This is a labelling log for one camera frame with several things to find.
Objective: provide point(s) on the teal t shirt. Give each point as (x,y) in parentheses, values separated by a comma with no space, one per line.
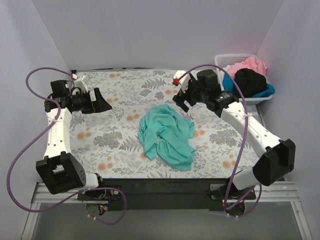
(164,133)

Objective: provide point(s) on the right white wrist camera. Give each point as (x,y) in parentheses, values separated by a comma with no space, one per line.
(181,78)

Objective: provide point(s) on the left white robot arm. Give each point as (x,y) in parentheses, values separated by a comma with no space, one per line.
(59,169)

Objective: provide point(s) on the white plastic laundry basket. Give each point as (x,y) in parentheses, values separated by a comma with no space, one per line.
(223,60)

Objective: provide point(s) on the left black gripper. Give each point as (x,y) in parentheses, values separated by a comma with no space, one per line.
(92,101)

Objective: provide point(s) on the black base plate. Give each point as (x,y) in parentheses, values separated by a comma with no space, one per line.
(168,193)

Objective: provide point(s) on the blue t shirt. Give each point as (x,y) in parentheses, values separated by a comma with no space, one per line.
(228,85)

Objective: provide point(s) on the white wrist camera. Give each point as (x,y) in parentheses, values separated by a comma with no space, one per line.
(80,82)
(181,78)

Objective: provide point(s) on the pink t shirt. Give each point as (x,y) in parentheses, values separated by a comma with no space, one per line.
(250,63)

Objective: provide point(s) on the aluminium frame rail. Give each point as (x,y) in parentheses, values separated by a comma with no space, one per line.
(272,213)

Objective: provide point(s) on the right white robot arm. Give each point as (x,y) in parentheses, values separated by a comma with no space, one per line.
(276,157)

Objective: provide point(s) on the black t shirt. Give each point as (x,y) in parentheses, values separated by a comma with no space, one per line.
(250,82)

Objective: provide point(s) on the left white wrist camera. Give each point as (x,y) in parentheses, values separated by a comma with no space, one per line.
(80,82)

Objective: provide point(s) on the floral table cloth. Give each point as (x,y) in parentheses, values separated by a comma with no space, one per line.
(107,143)

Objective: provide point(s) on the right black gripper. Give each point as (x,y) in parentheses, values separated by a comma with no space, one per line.
(189,92)

